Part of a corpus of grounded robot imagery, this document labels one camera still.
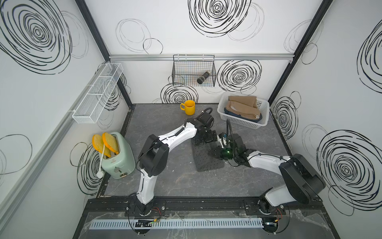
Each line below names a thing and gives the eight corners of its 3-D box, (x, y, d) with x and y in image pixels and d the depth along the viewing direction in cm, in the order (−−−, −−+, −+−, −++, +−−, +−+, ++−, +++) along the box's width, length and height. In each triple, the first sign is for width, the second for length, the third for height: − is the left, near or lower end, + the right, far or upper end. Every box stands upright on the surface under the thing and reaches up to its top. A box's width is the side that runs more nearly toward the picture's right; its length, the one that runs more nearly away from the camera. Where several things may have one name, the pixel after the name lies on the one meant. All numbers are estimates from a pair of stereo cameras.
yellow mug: (180, 115, 115) (180, 107, 108) (181, 108, 120) (180, 100, 113) (195, 115, 115) (195, 107, 108) (195, 108, 120) (195, 100, 113)
